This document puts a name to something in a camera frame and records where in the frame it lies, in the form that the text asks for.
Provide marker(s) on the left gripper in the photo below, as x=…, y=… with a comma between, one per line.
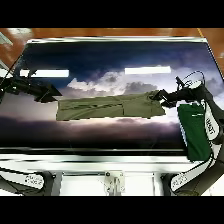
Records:
x=46, y=92

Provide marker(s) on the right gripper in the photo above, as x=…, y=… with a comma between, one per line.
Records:
x=167, y=97

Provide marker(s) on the olive green shirt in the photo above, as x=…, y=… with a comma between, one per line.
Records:
x=106, y=107

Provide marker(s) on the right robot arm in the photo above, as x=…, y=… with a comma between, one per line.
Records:
x=211, y=124

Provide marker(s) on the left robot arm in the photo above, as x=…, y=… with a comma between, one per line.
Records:
x=18, y=85

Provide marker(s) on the dark green garment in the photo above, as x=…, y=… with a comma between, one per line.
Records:
x=195, y=133

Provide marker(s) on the silver frame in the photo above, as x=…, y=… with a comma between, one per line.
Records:
x=100, y=165

